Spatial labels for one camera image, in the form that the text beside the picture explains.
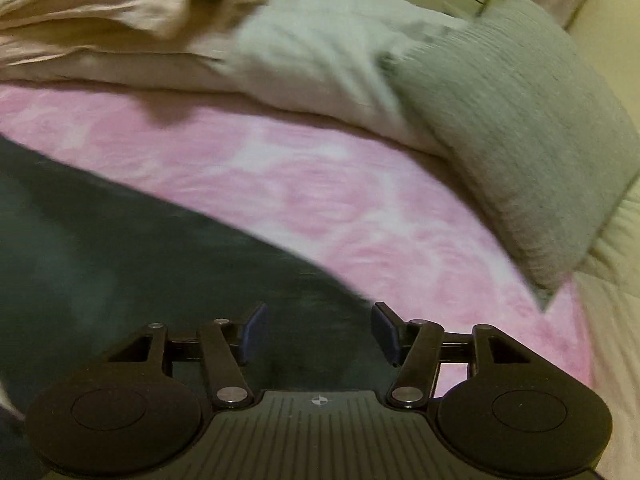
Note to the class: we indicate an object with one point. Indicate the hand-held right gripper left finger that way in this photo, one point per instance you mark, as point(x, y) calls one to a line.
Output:
point(252, 331)

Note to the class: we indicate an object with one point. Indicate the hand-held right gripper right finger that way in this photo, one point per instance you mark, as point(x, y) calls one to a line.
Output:
point(385, 331)

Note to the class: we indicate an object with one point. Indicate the dark grey pants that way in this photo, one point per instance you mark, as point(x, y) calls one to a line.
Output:
point(125, 260)

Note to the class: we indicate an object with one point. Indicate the pink floral blanket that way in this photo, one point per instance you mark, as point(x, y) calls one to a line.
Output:
point(300, 175)

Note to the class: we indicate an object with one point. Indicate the cream quilt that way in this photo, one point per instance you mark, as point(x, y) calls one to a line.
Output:
point(615, 310)

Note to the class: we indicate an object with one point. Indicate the grey pillow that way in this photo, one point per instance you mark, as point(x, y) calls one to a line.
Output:
point(510, 125)

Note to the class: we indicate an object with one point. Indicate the white pillow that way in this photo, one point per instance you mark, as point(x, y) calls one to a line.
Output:
point(310, 50)

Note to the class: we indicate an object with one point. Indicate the beige duvet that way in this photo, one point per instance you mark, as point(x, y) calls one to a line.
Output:
point(100, 5)

